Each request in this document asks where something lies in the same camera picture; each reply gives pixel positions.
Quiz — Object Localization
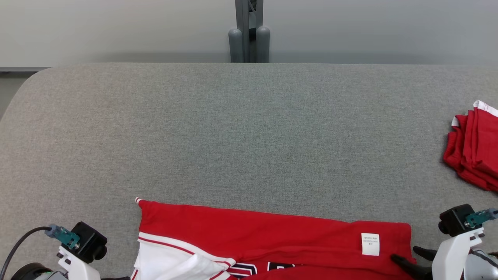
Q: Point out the black right cable teal connector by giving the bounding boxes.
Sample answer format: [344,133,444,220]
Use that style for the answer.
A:
[464,208,498,229]

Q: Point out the red jersey white side panels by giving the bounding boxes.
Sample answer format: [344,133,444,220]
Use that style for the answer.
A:
[130,197,417,280]

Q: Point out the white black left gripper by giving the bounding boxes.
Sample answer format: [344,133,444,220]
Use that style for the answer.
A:
[56,246,102,280]

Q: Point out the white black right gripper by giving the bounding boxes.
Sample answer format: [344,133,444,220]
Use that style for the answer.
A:
[390,227,485,280]

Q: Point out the grey partition post with feet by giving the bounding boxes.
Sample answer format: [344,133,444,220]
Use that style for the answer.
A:
[228,0,271,63]

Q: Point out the red basketball shorts number print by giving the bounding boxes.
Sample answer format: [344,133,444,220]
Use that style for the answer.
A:
[443,100,498,193]

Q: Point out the grey wall base rail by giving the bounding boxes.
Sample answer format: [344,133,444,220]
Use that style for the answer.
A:
[0,67,51,73]

